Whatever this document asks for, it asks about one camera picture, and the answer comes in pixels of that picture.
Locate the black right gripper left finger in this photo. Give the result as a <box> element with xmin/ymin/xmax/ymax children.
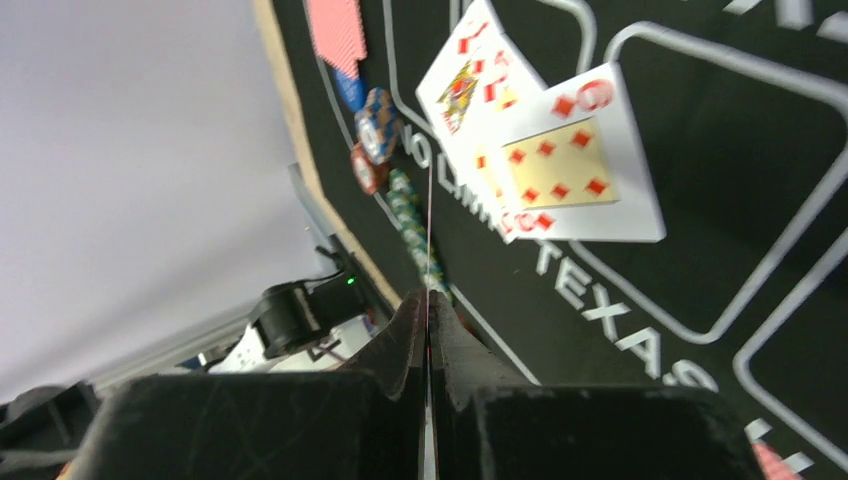
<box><xmin>68</xmin><ymin>290</ymin><xmax>426</xmax><ymax>480</ymax></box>

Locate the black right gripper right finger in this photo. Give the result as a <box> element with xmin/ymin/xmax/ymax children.
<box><xmin>427</xmin><ymin>291</ymin><xmax>762</xmax><ymax>479</ymax></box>

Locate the green chip row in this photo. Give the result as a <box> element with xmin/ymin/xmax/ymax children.
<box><xmin>386</xmin><ymin>168</ymin><xmax>453</xmax><ymax>302</ymax></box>

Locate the face-up playing card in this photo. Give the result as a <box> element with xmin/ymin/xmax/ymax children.
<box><xmin>416</xmin><ymin>1</ymin><xmax>544</xmax><ymax>192</ymax></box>
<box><xmin>465</xmin><ymin>141</ymin><xmax>516</xmax><ymax>244</ymax></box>

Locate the face-up six of diamonds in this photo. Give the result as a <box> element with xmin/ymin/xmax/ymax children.
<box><xmin>485</xmin><ymin>62</ymin><xmax>666</xmax><ymax>243</ymax></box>

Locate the blue small blind button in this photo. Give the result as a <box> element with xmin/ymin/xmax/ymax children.
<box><xmin>333</xmin><ymin>69</ymin><xmax>367</xmax><ymax>113</ymax></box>

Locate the black poker felt mat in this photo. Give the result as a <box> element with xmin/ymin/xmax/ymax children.
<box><xmin>256</xmin><ymin>1</ymin><xmax>847</xmax><ymax>479</ymax></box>

